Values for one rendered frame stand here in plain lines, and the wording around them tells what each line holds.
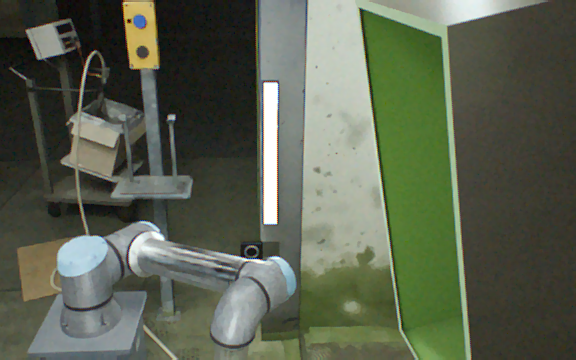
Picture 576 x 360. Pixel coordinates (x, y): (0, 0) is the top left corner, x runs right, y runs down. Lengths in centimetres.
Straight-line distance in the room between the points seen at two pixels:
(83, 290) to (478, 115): 123
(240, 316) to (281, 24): 120
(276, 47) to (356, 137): 50
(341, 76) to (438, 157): 58
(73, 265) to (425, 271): 118
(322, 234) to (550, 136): 141
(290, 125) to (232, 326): 110
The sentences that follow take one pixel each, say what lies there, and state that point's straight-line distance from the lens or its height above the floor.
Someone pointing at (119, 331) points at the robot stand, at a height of 64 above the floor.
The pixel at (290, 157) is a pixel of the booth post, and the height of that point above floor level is 95.
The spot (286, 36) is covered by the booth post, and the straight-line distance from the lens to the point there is 223.
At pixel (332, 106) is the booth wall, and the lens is 231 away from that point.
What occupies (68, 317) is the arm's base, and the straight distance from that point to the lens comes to 192.
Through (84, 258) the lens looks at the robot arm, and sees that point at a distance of 180.
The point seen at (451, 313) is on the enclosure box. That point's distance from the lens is 224.
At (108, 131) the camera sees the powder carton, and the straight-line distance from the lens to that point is 375.
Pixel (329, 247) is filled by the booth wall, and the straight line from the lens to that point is 256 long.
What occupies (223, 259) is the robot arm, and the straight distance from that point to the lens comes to 160.
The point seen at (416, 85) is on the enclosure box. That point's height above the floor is 137.
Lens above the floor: 179
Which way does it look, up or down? 24 degrees down
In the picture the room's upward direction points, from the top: straight up
